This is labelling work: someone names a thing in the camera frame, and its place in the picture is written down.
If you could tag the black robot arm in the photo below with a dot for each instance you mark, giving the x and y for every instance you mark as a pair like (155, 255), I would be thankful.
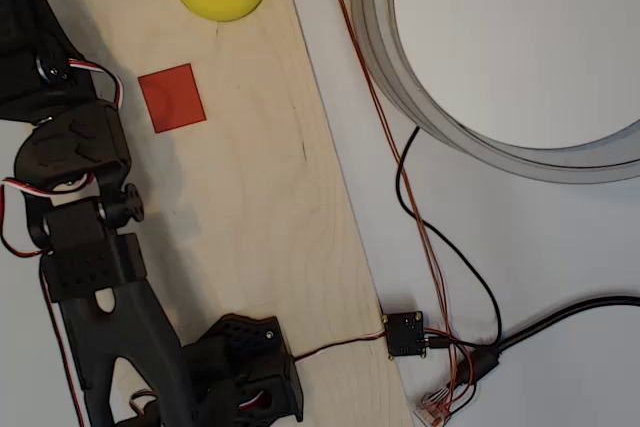
(130, 347)

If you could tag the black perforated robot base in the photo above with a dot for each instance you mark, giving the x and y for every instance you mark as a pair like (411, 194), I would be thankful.
(250, 347)

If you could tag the red square marker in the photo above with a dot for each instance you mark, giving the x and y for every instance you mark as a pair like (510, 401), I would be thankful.
(172, 98)

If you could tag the light wooden board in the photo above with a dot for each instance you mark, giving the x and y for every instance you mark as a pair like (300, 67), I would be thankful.
(260, 207)

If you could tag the small black controller board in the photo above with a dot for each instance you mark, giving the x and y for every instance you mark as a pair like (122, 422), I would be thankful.
(404, 334)

